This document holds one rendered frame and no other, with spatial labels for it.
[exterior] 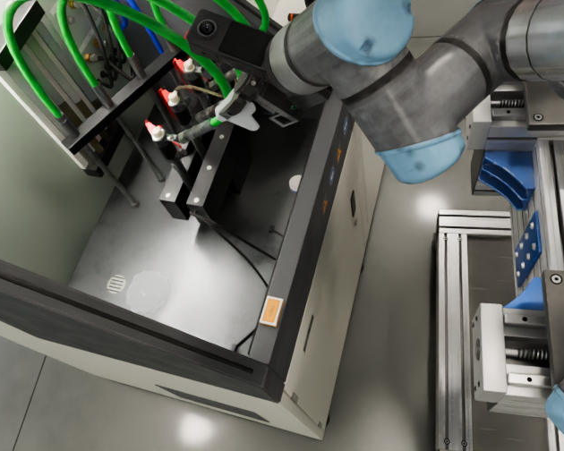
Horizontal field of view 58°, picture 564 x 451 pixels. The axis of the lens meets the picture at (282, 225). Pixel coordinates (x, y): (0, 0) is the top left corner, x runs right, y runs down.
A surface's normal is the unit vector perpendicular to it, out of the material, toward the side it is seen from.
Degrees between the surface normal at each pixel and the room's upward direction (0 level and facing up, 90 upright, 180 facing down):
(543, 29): 55
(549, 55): 86
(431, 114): 45
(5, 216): 90
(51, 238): 90
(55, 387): 0
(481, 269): 0
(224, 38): 20
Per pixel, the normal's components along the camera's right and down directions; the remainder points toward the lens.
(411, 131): -0.08, 0.40
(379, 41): 0.39, 0.01
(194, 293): -0.18, -0.47
